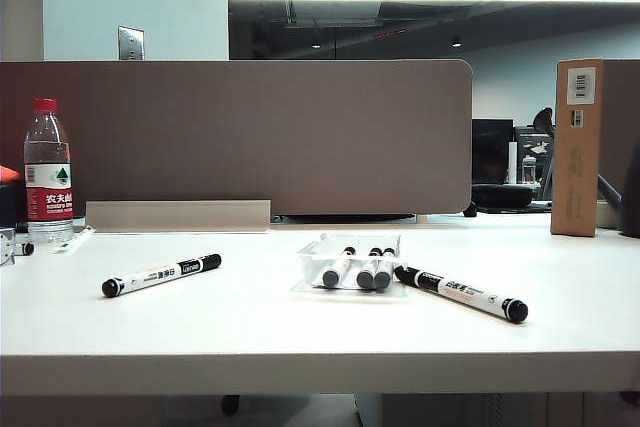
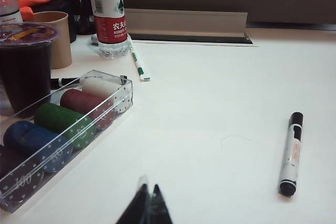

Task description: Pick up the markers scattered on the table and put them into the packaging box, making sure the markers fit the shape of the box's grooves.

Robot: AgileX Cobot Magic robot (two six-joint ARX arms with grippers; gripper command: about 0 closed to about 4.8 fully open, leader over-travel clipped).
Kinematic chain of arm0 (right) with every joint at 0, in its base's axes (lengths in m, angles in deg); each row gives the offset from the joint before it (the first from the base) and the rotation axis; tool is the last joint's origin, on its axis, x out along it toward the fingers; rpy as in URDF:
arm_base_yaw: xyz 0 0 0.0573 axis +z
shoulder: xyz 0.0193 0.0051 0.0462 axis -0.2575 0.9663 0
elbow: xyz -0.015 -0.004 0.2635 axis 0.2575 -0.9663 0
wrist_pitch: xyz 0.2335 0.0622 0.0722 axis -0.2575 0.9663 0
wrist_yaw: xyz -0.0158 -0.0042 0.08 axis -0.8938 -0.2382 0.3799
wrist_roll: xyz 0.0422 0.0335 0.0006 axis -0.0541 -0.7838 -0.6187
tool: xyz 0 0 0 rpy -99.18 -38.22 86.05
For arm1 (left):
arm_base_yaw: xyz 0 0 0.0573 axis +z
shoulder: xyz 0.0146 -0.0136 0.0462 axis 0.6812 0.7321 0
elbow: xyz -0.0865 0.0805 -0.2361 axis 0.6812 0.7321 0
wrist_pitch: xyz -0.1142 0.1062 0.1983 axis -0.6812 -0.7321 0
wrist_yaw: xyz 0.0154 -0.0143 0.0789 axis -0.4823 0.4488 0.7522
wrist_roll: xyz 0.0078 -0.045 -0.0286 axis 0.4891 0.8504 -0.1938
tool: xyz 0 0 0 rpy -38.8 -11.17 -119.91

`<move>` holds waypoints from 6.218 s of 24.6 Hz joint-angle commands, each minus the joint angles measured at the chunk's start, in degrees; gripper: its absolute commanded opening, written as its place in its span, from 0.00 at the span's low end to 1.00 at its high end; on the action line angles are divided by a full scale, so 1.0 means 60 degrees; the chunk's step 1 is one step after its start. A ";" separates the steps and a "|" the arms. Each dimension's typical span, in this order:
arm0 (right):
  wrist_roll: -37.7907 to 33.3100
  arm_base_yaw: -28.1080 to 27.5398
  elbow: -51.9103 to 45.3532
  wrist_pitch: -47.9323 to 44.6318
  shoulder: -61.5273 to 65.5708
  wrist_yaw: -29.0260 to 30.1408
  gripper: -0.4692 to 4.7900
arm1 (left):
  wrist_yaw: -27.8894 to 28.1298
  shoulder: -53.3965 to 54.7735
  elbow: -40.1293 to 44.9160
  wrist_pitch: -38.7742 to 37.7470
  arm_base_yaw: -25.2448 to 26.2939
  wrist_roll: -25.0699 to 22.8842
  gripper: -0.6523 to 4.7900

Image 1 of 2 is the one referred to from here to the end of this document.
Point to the black white whiteboard marker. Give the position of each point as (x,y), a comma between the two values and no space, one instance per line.
(331,277)
(383,278)
(460,292)
(365,278)
(160,274)

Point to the clear plastic packaging box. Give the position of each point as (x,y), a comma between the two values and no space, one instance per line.
(307,257)

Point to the tall brown cardboard box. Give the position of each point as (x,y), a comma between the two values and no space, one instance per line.
(575,172)

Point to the flat dark stand base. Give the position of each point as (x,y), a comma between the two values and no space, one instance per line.
(345,217)

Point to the black computer monitor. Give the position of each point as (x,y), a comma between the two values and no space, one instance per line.
(492,149)

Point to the black round pouch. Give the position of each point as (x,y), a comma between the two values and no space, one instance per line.
(500,195)

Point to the white slim cylinder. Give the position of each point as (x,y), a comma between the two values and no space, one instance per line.
(513,162)

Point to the small glass bottle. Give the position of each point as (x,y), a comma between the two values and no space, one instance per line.
(528,171)

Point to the dark office chair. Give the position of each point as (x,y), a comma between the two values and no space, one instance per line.
(544,122)

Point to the black chair caster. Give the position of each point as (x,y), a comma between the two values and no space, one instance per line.
(230,404)

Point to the clear strip green print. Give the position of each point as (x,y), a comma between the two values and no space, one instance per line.
(72,240)

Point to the clear water bottle red label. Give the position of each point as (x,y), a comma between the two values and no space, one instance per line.
(47,197)

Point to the dark blue object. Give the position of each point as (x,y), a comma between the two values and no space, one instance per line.
(11,202)

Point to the orange cloth object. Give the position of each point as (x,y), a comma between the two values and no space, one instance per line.
(7,173)

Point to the grey metal device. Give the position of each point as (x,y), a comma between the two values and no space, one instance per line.
(6,247)

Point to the metal wall plate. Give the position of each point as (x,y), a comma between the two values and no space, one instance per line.
(131,43)

